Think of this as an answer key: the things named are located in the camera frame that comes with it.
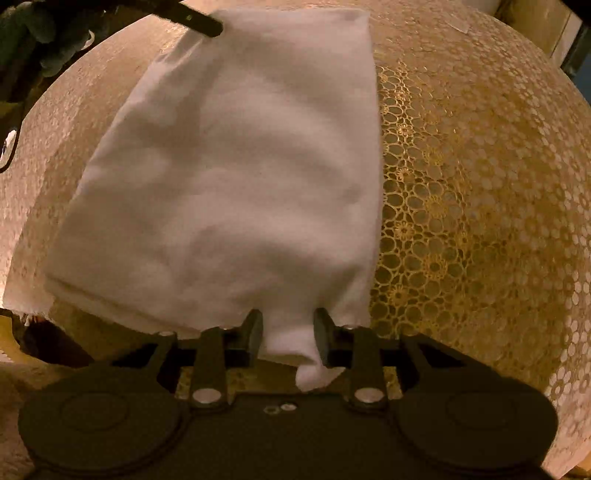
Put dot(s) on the white printed t-shirt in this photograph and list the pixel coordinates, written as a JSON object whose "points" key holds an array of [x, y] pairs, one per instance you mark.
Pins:
{"points": [[231, 184]]}

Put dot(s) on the person's left hand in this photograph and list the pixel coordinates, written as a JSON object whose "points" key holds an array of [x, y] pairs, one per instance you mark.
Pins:
{"points": [[51, 41]]}

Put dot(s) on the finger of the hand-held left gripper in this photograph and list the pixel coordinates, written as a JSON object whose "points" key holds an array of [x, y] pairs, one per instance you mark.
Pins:
{"points": [[203, 23]]}

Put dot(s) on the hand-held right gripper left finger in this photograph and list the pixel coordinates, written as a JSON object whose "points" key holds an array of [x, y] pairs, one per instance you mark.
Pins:
{"points": [[253, 334]]}

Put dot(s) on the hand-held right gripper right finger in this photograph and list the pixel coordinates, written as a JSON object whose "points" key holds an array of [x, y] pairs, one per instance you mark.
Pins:
{"points": [[322, 334]]}

